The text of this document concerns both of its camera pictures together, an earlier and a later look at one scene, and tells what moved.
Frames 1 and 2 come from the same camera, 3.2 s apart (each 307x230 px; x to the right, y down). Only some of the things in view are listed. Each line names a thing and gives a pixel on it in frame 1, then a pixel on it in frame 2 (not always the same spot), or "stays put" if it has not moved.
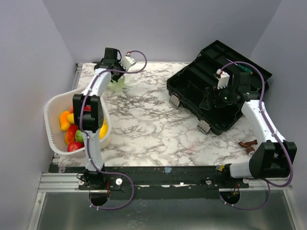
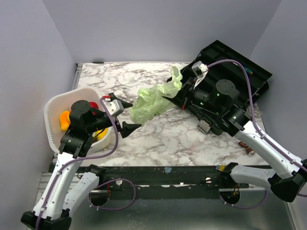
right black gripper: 211,92 → 182,97
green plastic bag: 117,86 → 152,101
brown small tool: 248,145 stays put
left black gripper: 116,78 → 127,128
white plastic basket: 53,108 stays put
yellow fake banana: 103,130 stays put
